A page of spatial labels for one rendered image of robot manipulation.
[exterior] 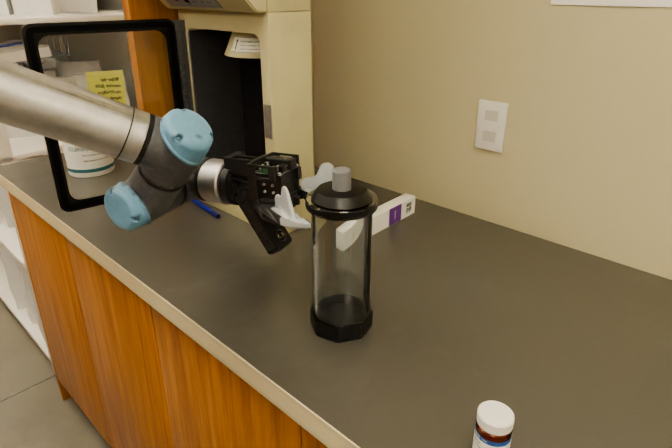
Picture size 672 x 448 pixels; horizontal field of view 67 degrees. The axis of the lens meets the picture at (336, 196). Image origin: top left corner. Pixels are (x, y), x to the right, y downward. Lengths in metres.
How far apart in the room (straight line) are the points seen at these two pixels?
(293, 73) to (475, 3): 0.44
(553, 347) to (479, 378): 0.15
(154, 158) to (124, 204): 0.11
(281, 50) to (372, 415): 0.68
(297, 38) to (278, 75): 0.09
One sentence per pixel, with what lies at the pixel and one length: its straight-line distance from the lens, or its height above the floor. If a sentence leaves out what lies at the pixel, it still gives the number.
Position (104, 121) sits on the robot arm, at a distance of 0.73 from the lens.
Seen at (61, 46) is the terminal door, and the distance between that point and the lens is 1.21.
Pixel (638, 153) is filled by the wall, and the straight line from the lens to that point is 1.14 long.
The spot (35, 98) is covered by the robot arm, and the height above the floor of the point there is 1.33.
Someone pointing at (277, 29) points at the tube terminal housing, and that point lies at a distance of 1.04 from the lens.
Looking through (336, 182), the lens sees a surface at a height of 1.19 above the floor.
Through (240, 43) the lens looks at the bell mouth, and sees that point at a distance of 1.14.
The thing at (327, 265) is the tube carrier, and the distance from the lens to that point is 0.76.
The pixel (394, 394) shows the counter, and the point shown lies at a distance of 0.75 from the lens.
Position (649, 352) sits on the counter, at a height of 0.94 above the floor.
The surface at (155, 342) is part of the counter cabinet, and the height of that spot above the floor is 0.76.
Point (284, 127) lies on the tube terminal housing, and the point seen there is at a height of 1.18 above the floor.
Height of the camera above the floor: 1.46
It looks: 22 degrees down
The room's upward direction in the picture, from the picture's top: straight up
